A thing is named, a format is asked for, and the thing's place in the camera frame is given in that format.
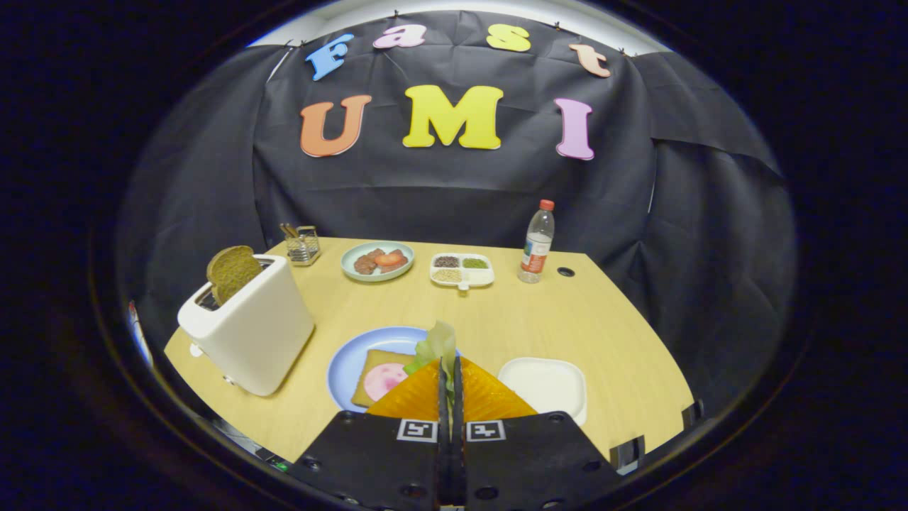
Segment brown meat piece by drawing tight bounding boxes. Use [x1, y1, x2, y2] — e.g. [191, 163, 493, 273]
[353, 248, 387, 276]

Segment white divided spice dish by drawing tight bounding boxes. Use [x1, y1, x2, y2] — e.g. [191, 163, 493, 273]
[430, 253, 495, 292]

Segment clear red-capped water bottle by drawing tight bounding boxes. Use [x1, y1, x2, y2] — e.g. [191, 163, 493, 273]
[517, 199, 556, 285]

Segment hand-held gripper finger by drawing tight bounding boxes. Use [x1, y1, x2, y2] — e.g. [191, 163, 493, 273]
[453, 357, 625, 511]
[287, 357, 453, 511]

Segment brown toast slice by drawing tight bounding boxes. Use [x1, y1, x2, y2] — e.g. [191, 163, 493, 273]
[206, 246, 264, 307]

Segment pale green round plate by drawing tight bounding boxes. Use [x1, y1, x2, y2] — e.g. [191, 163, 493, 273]
[340, 241, 415, 283]

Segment white square plate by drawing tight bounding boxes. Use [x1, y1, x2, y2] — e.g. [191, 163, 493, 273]
[497, 357, 588, 427]

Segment white toaster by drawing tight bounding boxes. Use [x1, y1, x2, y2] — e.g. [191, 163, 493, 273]
[177, 254, 315, 397]

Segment green lettuce leaf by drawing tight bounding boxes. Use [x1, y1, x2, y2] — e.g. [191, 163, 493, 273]
[404, 320, 458, 391]

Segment square bread slice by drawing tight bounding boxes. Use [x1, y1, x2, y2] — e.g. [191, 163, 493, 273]
[350, 348, 419, 409]

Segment pink ham slice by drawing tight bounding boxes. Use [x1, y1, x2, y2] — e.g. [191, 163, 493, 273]
[363, 363, 411, 403]

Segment blue round plate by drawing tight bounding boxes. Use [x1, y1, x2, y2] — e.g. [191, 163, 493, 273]
[327, 326, 462, 414]

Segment small metal wire rack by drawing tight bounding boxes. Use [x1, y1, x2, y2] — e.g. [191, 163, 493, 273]
[279, 223, 321, 267]

